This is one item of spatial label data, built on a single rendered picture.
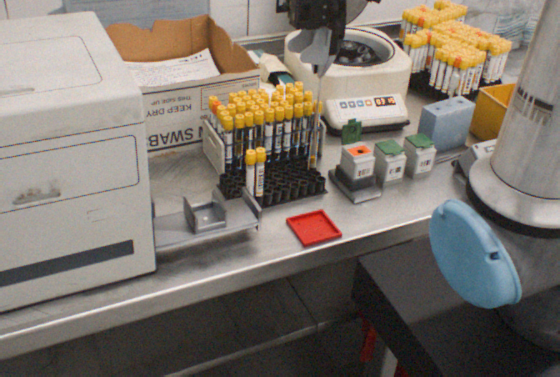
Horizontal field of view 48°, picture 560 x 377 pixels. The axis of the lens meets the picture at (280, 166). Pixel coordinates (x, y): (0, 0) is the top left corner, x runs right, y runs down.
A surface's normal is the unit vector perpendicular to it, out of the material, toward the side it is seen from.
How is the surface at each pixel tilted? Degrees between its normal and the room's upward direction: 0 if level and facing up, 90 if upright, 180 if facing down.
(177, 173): 0
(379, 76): 90
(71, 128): 89
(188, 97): 94
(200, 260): 0
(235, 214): 0
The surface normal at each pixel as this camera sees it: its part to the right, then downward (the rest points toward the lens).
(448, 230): -0.90, 0.30
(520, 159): -0.75, 0.35
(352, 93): 0.28, 0.56
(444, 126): 0.52, 0.51
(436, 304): 0.08, -0.79
